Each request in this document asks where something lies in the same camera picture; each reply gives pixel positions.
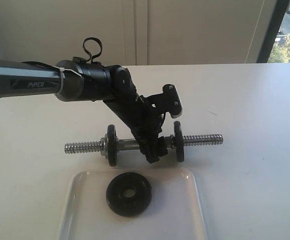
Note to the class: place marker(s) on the black window frame post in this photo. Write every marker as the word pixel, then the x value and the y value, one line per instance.
pixel 272 30

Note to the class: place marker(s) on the white rectangular tray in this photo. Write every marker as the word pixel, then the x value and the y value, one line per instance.
pixel 174 212

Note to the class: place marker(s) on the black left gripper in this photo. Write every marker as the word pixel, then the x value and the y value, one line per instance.
pixel 144 122

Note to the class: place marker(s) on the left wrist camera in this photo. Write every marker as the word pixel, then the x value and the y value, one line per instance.
pixel 167 102

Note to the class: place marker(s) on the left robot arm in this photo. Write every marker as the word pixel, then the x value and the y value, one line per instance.
pixel 71 81

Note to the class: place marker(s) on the black weight plate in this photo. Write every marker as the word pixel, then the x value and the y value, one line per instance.
pixel 112 145
pixel 178 142
pixel 129 194

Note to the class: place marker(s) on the white zip tie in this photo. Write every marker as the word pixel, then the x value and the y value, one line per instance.
pixel 62 72

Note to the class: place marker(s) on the chrome dumbbell bar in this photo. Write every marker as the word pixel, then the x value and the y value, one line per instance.
pixel 131 144

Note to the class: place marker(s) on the chrome spinlock collar nut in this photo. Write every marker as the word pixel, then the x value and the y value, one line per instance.
pixel 104 146

